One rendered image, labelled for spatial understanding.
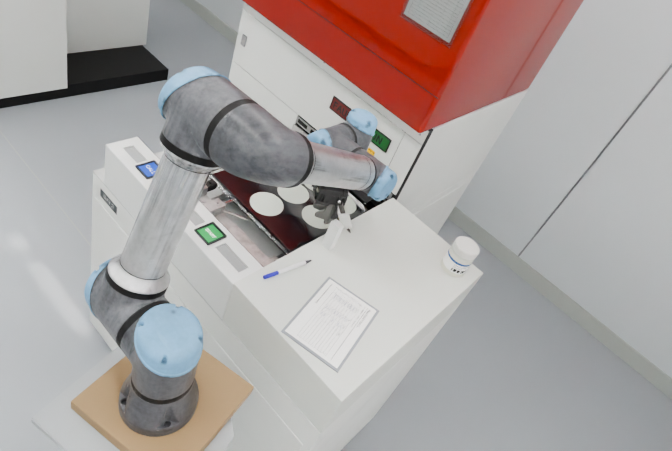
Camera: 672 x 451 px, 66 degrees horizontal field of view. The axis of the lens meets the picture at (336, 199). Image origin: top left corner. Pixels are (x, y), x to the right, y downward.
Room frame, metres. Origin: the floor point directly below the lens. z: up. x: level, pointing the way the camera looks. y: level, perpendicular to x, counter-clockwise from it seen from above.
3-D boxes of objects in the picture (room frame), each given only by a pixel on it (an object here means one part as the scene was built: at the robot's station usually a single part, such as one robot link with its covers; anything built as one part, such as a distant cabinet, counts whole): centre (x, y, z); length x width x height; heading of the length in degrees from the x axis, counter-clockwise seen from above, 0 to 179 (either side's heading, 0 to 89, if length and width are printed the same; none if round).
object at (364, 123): (1.09, 0.02, 1.25); 0.09 x 0.08 x 0.11; 151
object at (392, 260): (0.94, -0.16, 0.89); 0.62 x 0.35 x 0.14; 151
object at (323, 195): (1.09, 0.02, 1.09); 0.09 x 0.08 x 0.12; 115
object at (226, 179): (1.21, 0.13, 0.90); 0.34 x 0.34 x 0.01; 61
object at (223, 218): (0.97, 0.24, 0.87); 0.36 x 0.08 x 0.03; 61
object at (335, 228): (1.00, -0.04, 1.03); 0.06 x 0.04 x 0.13; 151
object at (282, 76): (1.50, 0.19, 1.02); 0.81 x 0.03 x 0.40; 61
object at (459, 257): (1.09, -0.37, 1.01); 0.07 x 0.07 x 0.10
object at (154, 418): (0.50, 0.17, 0.90); 0.15 x 0.15 x 0.10
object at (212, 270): (0.92, 0.36, 0.89); 0.55 x 0.09 x 0.14; 61
